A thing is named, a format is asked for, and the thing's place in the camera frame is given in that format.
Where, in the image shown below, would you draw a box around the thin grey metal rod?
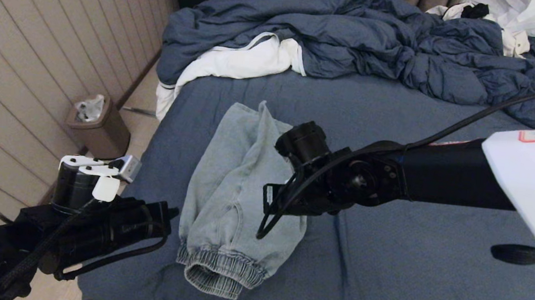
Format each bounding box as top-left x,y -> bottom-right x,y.
121,106 -> 158,119

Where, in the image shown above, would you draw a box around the crumpled dark blue duvet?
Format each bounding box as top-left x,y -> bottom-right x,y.
155,0 -> 535,130

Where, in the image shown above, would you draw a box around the small black garment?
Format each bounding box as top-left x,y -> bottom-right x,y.
460,0 -> 491,21

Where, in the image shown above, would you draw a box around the brown trash bin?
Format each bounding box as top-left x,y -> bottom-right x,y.
62,91 -> 135,164

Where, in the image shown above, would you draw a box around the blue bed sheet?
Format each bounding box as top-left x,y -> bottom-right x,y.
75,46 -> 535,300

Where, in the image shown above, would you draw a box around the white garment with dark trim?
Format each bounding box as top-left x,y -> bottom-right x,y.
153,21 -> 310,137

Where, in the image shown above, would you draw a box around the white plastic bin bag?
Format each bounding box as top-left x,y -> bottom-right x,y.
73,92 -> 107,125

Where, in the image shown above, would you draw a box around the light blue denim shorts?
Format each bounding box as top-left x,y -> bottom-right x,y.
172,93 -> 320,300

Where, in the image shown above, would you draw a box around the cream garment with buttons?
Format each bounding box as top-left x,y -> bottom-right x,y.
422,0 -> 535,59

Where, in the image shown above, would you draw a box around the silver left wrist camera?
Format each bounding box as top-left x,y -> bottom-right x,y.
112,153 -> 143,185

